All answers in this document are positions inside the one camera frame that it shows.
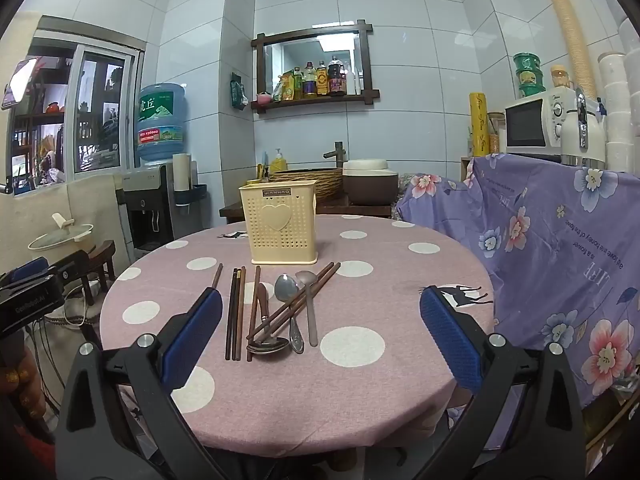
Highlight dark wooden chair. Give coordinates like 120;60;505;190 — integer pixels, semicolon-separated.
50;240;118;311

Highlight grey metal spoon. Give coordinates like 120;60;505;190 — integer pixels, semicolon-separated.
295;270;320;348

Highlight wooden framed mirror shelf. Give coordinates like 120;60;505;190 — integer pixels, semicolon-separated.
251;20;381;113

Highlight dark wooden side table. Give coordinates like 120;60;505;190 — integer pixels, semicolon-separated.
219;195;398;224

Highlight white paper cup holder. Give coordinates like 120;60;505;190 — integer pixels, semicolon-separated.
172;152;208;208

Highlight black chopstick with gold band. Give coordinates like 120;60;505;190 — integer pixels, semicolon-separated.
225;268;238;361
230;268;242;362

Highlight bamboo style faucet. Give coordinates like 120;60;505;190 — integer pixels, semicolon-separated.
323;141;348;168

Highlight yellow roll package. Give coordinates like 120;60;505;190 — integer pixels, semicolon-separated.
468;91;489;157

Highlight dark soy sauce bottle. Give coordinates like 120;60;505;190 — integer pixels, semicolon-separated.
328;56;347;96

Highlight white microwave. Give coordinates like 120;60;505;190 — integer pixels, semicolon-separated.
503;87;581;156

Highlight pink polka dot tablecloth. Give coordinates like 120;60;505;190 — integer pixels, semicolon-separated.
99;214;496;448

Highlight green wall hung bag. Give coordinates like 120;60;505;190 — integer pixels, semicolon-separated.
230;72;249;109

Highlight purple floral cloth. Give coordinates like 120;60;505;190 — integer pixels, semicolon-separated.
395;152;640;453

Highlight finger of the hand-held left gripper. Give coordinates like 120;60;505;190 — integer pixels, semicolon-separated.
4;256;50;284
0;251;91;297

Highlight white pot with glass lid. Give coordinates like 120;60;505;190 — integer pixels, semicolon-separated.
27;212;96;261

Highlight woven basket basin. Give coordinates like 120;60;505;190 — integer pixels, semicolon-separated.
268;167;346;202

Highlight stacks of white cups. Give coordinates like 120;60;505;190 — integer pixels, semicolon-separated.
597;15;640;176

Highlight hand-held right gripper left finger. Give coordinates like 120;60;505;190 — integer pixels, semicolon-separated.
55;286;226;480

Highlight person's left hand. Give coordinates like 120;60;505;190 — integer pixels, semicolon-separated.
0;357;44;431

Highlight white appliance with chrome handle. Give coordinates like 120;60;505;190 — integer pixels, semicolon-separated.
560;87;608;168

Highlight cream plastic utensil holder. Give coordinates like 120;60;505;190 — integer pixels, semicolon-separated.
238;179;321;266

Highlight blue water jug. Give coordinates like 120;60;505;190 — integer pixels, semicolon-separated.
136;83;190;162

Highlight stack of green bowls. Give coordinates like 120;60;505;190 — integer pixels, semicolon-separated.
512;51;546;98

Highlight brown white rice cooker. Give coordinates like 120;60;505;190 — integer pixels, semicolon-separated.
341;158;399;206

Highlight sliding window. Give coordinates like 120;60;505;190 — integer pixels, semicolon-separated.
10;15;146;196

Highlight orange lidded jar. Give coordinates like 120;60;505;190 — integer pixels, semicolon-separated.
550;65;575;90

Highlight glass jar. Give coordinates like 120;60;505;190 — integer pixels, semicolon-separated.
487;111;506;153

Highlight brown wooden spoon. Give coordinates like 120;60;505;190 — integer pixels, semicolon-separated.
246;284;292;357

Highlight tall stack of paper cups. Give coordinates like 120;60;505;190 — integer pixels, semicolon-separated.
544;0;598;98

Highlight white black water dispenser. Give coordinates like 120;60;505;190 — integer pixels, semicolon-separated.
116;162;176;256

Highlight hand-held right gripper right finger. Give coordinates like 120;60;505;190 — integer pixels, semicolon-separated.
419;287;586;480

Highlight smartphone on stand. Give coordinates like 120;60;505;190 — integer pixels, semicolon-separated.
1;57;38;110

